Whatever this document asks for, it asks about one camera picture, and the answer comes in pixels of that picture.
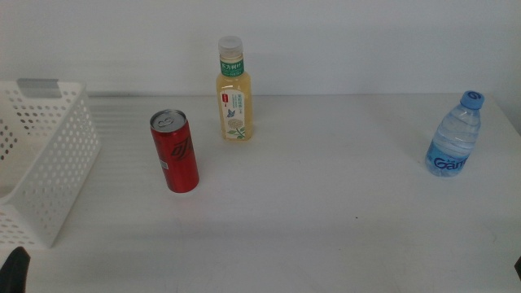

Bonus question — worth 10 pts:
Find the clear water bottle blue cap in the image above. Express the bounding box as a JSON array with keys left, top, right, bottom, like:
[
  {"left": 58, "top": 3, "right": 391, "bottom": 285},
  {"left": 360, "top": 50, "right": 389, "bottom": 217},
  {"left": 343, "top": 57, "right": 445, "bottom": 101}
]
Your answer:
[{"left": 424, "top": 90, "right": 485, "bottom": 178}]

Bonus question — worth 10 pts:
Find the red soda can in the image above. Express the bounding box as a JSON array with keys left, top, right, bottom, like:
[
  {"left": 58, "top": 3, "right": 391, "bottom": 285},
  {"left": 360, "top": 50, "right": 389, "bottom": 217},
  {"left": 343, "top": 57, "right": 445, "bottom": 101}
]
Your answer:
[{"left": 149, "top": 108, "right": 200, "bottom": 195}]

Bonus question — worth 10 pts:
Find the yellow tea bottle green label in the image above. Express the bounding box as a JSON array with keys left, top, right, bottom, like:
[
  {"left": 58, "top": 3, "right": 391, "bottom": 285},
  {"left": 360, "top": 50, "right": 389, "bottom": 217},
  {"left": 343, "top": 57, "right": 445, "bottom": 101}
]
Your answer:
[{"left": 215, "top": 35, "right": 254, "bottom": 142}]

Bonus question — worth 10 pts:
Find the white perforated plastic basket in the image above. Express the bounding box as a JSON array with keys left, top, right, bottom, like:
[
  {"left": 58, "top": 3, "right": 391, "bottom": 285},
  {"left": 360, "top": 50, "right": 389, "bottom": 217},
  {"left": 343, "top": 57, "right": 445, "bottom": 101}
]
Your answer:
[{"left": 0, "top": 79, "right": 102, "bottom": 250}]

